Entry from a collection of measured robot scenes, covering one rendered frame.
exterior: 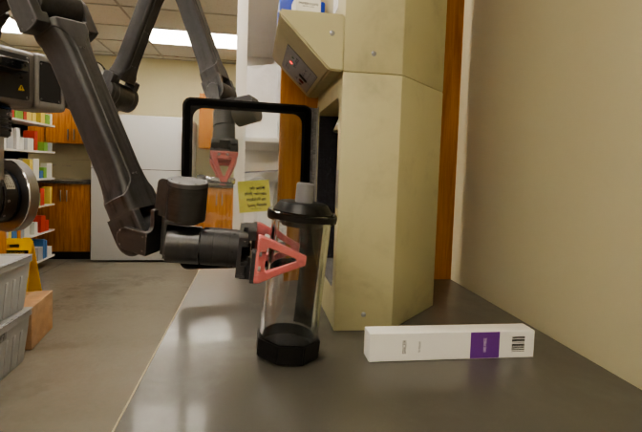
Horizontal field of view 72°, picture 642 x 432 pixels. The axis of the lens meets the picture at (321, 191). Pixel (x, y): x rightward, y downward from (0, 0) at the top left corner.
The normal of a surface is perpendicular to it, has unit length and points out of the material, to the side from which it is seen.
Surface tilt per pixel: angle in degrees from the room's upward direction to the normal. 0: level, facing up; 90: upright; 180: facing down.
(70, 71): 95
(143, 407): 0
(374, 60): 90
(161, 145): 90
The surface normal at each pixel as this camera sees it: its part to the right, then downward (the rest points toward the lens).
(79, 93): -0.31, 0.13
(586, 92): -0.99, -0.03
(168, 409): 0.04, -1.00
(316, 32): 0.15, 0.06
